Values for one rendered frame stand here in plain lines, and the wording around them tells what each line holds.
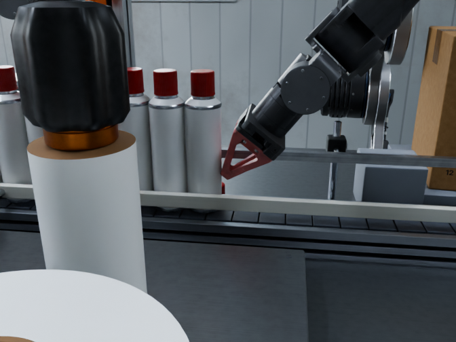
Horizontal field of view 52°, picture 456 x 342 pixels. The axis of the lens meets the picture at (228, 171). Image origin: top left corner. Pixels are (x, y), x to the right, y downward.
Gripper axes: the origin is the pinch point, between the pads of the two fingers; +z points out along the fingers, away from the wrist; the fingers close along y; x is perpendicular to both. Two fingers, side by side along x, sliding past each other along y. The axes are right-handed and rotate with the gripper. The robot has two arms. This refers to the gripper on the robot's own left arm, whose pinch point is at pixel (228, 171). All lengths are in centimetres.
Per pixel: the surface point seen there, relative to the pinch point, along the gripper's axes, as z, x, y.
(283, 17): -13, -1, -246
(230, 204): 2.2, 2.8, 4.3
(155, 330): -7.4, -4.0, 45.3
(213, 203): 3.7, 0.8, 4.2
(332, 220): -4.7, 15.8, 2.7
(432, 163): -19.3, 22.4, -2.5
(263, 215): 1.3, 8.0, 2.1
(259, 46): 10, -2, -247
